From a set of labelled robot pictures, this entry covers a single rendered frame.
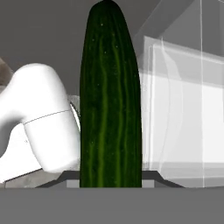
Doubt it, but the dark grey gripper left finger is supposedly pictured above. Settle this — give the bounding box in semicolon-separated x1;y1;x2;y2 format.
36;170;81;188

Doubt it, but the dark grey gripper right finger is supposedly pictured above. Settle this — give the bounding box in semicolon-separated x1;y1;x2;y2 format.
141;170;186;188

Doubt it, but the dark green cucumber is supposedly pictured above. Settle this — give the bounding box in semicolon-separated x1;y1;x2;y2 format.
79;0;143;188

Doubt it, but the translucent white fridge drawer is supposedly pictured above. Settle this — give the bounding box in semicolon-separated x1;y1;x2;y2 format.
137;34;224;188

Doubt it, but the white rounded object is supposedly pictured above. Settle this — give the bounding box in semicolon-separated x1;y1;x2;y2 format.
0;62;81;184

